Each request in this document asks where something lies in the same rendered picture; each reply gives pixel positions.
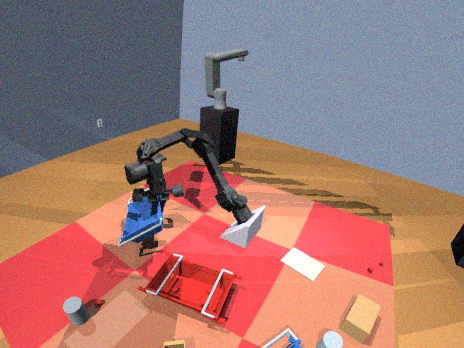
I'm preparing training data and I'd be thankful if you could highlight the red plastic tray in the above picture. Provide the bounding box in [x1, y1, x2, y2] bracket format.
[138, 252, 242, 323]

